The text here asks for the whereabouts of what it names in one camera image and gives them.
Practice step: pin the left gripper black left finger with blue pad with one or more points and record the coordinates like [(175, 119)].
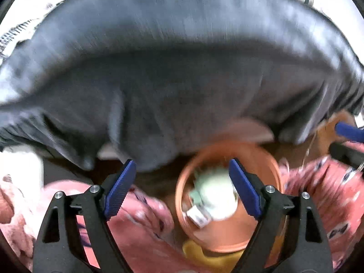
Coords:
[(59, 248)]

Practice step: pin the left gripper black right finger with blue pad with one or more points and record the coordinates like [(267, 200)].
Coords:
[(289, 236)]

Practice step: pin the blue white medicine box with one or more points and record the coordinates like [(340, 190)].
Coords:
[(199, 216)]

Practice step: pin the orange plastic trash bin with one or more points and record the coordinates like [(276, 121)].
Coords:
[(234, 233)]

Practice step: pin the pink patterned pajama legs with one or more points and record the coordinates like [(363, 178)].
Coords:
[(142, 220)]

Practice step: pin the pale green white-capped bottle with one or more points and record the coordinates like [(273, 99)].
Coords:
[(215, 193)]

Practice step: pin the yellow plastic stool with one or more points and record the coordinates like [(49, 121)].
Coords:
[(217, 263)]

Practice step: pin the dark grey plush blanket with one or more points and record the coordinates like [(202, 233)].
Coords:
[(159, 78)]

